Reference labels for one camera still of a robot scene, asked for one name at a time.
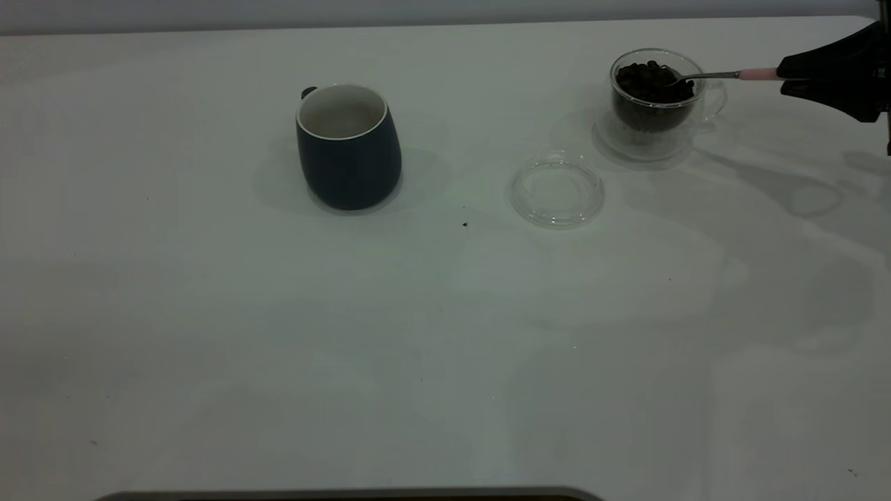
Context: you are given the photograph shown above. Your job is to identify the clear glass lid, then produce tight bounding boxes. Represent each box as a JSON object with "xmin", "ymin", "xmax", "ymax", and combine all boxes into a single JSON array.
[{"xmin": 510, "ymin": 152, "xmax": 606, "ymax": 230}]

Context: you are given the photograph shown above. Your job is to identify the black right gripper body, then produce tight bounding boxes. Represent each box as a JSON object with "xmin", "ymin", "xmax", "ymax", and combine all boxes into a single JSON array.
[{"xmin": 874, "ymin": 18, "xmax": 891, "ymax": 119}]

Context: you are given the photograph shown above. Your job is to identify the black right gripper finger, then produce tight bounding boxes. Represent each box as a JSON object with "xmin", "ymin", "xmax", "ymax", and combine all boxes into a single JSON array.
[
  {"xmin": 776, "ymin": 24, "xmax": 875, "ymax": 79},
  {"xmin": 780, "ymin": 80, "xmax": 875, "ymax": 123}
]

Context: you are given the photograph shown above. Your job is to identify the dark grey ceramic mug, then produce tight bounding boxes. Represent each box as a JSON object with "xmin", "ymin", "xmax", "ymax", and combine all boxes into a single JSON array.
[{"xmin": 295, "ymin": 83, "xmax": 403, "ymax": 212}]

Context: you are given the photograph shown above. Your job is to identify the clear glass cup with handle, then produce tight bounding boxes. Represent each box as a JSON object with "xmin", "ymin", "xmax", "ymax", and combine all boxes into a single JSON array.
[{"xmin": 593, "ymin": 47, "xmax": 728, "ymax": 162}]

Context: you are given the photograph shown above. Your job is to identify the metal spoon with pink handle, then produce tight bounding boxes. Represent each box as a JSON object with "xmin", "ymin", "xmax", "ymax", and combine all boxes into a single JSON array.
[{"xmin": 665, "ymin": 66, "xmax": 780, "ymax": 88}]

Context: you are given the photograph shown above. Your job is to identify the dark coffee beans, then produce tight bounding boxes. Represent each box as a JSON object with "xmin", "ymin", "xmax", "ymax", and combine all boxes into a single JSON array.
[{"xmin": 614, "ymin": 61, "xmax": 697, "ymax": 132}]

